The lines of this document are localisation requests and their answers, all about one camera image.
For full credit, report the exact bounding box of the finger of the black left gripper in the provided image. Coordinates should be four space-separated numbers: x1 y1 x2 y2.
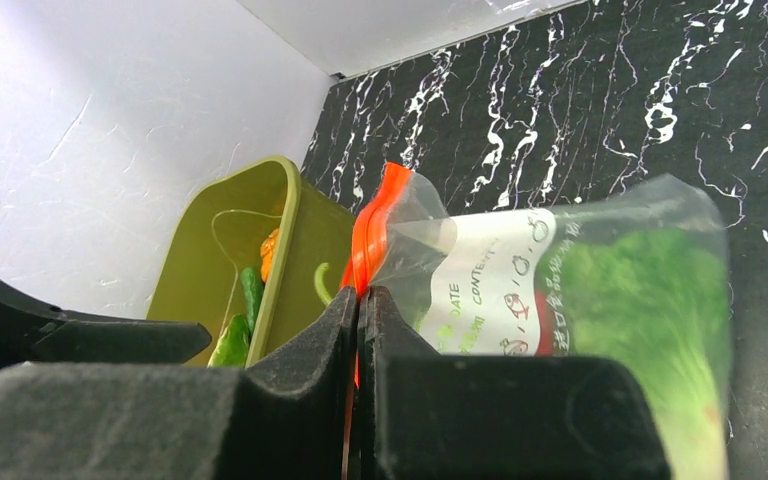
0 280 212 370

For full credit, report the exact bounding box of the green chili pepper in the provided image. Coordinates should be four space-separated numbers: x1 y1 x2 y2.
313 262 333 307

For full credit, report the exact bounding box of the green lettuce head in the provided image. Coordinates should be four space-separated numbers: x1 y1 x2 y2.
536 228 733 479

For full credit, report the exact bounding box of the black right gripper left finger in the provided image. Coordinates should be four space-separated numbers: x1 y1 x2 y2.
0 287 358 479

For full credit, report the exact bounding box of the watermelon slice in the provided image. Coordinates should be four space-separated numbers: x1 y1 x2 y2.
208 314 251 367

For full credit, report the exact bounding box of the dark green cucumber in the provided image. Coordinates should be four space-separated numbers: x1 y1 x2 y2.
240 267 264 335

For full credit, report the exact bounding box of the olive green plastic basket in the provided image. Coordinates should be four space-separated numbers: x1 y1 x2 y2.
147 156 355 365

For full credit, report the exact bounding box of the clear zip top bag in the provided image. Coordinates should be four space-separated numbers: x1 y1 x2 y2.
345 163 733 479

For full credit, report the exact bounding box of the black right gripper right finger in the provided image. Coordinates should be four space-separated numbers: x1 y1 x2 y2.
357 287 672 479

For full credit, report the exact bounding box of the orange bumpy fruit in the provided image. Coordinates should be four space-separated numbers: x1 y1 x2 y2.
259 228 280 283

